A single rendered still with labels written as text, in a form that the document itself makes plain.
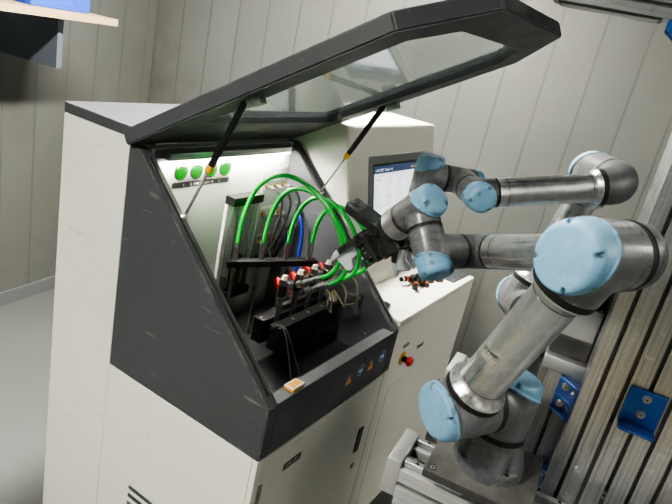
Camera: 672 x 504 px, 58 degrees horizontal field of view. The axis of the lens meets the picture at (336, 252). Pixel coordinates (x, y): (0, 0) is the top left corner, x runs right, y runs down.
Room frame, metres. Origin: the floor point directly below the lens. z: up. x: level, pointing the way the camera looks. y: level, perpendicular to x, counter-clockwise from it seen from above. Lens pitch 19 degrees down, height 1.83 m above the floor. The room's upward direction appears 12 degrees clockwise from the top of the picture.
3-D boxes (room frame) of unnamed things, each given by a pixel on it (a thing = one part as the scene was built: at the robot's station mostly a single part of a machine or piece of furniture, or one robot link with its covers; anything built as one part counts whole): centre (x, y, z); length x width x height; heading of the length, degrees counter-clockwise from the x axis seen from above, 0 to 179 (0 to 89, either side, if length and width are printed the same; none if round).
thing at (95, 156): (2.23, 0.36, 0.75); 1.40 x 0.28 x 1.50; 151
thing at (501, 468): (1.12, -0.42, 1.09); 0.15 x 0.15 x 0.10
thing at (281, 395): (1.58, -0.07, 0.87); 0.62 x 0.04 x 0.16; 151
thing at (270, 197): (2.03, 0.24, 1.20); 0.13 x 0.03 x 0.31; 151
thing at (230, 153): (1.82, 0.36, 1.43); 0.54 x 0.03 x 0.02; 151
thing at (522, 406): (1.12, -0.41, 1.20); 0.13 x 0.12 x 0.14; 123
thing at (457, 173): (1.65, -0.30, 1.52); 0.11 x 0.11 x 0.08; 10
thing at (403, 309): (2.23, -0.34, 0.96); 0.70 x 0.22 x 0.03; 151
